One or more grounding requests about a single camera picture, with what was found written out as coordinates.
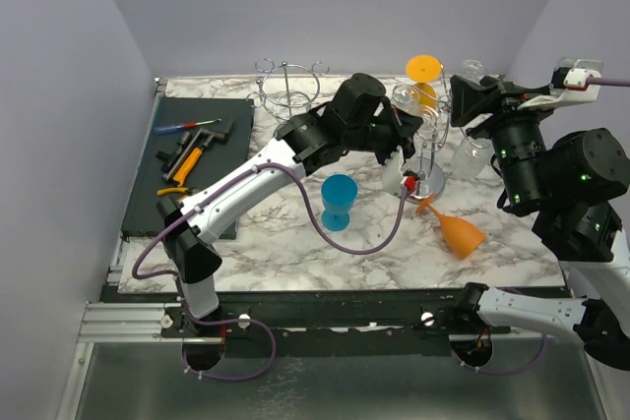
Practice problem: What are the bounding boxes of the tall clear flute glass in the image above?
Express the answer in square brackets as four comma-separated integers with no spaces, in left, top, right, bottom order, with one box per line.
[459,59,487,84]

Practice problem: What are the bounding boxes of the blue plastic goblet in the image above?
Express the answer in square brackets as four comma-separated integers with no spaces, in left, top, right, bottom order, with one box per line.
[321,174,358,232]

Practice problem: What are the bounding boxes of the purple cable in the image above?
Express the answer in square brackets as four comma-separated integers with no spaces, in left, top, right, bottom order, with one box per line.
[130,161,412,383]
[455,73,630,377]

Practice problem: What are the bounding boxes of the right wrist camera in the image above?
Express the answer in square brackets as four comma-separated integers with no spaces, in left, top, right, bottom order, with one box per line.
[518,58,603,111]

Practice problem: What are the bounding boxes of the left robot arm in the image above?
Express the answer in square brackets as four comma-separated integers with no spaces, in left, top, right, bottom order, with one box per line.
[157,73,422,336]

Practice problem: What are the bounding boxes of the black orange hammer tool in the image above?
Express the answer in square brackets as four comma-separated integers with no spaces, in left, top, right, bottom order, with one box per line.
[162,119,234,188]

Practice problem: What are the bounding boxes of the round chrome glass rack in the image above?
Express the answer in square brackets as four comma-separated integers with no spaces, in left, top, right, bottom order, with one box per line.
[246,58,330,124]

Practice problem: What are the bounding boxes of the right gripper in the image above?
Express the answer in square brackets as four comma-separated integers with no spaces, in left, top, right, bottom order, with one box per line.
[448,73,557,210]

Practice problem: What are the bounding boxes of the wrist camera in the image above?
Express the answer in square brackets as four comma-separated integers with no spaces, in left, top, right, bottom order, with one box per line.
[382,151,418,198]
[518,58,603,111]

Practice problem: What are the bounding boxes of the orange plastic goblet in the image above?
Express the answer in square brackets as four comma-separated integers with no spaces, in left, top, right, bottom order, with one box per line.
[416,194,486,260]

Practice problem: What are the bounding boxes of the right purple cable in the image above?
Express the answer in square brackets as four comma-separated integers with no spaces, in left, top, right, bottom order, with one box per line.
[455,73,630,377]

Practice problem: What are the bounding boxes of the small clear wine glass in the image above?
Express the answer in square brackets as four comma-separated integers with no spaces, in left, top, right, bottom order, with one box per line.
[391,84,421,116]

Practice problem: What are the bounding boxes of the aluminium rail frame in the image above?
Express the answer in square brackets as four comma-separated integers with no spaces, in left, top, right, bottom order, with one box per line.
[53,76,183,420]

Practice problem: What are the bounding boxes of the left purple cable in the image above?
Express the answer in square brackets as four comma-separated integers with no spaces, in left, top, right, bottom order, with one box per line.
[130,161,412,383]

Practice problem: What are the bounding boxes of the yellow plastic goblet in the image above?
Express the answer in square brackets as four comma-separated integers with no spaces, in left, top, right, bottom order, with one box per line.
[406,54,443,108]

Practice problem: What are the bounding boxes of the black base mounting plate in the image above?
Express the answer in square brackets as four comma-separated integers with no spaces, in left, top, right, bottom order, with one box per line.
[100,286,491,364]

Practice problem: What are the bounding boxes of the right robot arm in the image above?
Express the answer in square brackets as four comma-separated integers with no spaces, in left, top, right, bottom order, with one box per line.
[450,67,629,370]

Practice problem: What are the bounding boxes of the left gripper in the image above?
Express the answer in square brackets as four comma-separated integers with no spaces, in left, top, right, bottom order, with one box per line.
[345,104,422,171]

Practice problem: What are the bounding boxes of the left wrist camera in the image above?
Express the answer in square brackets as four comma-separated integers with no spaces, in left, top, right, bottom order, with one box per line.
[382,151,418,198]

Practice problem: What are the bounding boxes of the yellow handled pliers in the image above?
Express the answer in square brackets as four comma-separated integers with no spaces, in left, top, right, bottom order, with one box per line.
[157,187,199,212]

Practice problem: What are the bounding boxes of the blue handled screwdriver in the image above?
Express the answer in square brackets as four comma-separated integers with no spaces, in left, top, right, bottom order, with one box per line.
[152,119,221,135]

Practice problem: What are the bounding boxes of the clear stemmed wine glass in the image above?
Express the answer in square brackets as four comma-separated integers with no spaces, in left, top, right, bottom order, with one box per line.
[417,104,440,136]

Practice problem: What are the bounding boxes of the clear ribbed wine glass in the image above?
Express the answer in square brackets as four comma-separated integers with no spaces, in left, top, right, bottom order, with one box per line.
[451,137,494,179]

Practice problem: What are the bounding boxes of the dark tool mat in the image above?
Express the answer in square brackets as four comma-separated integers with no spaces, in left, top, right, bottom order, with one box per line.
[122,96,254,237]

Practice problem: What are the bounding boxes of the scrolled chrome glass rack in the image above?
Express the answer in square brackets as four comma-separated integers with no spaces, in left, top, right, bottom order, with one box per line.
[402,65,452,204]

